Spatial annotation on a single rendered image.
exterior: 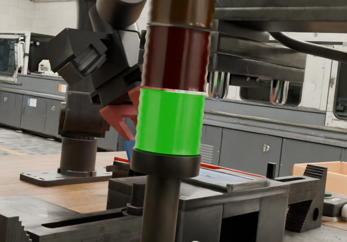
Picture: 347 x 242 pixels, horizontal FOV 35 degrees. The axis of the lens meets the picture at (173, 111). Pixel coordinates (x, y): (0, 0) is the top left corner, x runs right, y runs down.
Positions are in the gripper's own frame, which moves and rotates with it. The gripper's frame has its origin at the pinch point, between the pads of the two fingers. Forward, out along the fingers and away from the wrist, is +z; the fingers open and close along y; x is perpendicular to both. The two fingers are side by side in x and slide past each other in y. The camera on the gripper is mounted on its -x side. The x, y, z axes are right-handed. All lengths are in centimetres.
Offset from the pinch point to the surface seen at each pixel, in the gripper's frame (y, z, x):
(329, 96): -160, -89, 454
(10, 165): -44.4, -12.1, 10.2
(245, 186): 11.9, 8.6, -1.1
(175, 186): 23.9, 9.9, -26.4
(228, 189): 11.8, 8.7, -4.1
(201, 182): 8.9, 7.0, -4.1
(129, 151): -0.7, 0.1, -3.3
